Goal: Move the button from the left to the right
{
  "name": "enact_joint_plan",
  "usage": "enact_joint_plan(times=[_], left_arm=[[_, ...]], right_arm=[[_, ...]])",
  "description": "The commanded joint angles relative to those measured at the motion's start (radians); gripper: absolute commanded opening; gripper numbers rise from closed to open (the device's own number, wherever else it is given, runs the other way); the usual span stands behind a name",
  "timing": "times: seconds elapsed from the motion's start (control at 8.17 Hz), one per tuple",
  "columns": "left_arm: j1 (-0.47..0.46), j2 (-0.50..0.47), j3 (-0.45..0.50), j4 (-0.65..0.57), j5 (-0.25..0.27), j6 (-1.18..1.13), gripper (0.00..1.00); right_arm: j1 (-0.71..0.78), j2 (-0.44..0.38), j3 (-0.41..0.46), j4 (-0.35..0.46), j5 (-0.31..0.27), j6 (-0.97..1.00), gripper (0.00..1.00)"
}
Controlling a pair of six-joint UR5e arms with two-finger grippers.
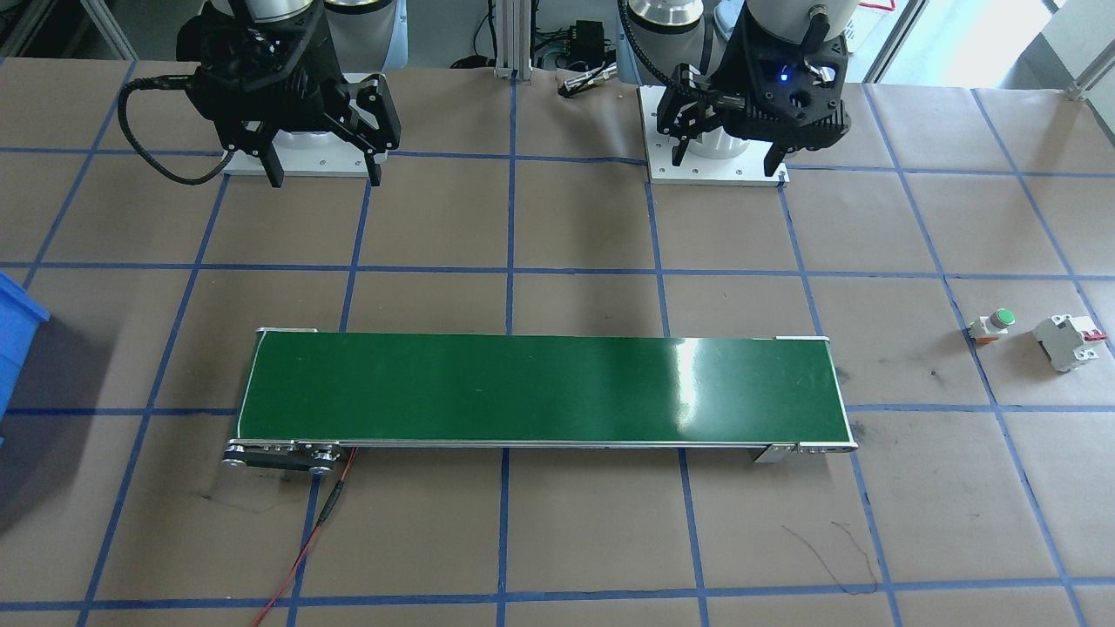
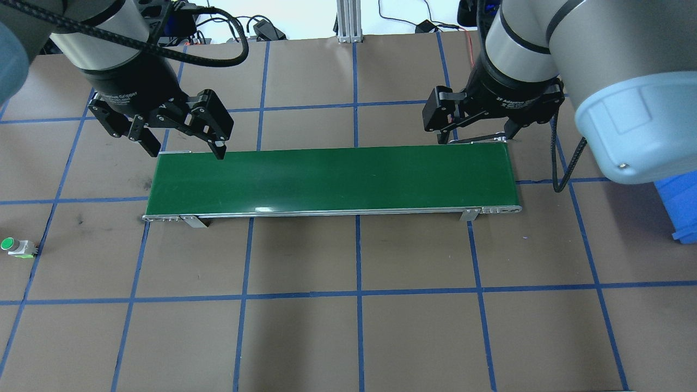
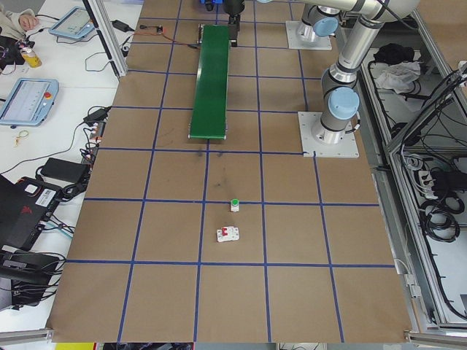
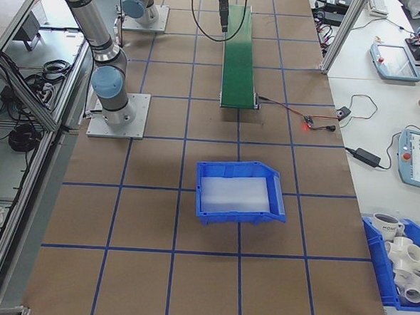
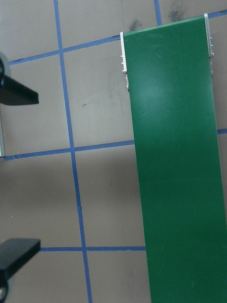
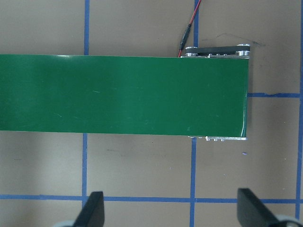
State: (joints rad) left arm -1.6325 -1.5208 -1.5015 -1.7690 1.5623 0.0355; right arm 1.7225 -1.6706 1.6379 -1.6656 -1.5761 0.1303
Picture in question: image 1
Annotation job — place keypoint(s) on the green push button switch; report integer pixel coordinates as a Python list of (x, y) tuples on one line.
[(995, 324)]

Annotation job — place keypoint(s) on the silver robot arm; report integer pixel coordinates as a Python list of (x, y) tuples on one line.
[(366, 35), (784, 16)]

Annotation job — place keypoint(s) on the silver metal connector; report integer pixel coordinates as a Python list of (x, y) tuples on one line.
[(585, 82)]

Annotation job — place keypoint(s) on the black power adapter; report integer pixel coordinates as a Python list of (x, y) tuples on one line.
[(590, 39)]

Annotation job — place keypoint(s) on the green conveyor belt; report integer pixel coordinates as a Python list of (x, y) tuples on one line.
[(540, 387)]

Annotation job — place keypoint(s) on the blue plastic bin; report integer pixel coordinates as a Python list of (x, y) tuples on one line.
[(16, 340)]

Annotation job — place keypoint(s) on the white circuit breaker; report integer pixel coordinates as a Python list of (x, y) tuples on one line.
[(1067, 344)]

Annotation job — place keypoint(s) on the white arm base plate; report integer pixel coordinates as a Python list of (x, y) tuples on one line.
[(314, 164), (723, 170)]

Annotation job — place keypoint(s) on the aluminium frame post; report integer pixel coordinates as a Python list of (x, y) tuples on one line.
[(514, 39)]

